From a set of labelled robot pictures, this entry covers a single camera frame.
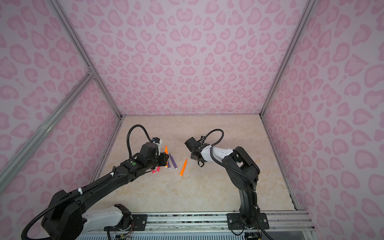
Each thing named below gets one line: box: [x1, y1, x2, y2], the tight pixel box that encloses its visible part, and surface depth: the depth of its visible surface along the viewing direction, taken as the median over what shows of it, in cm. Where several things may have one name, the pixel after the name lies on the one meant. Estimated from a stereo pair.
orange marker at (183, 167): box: [179, 158, 188, 177], surface depth 94 cm
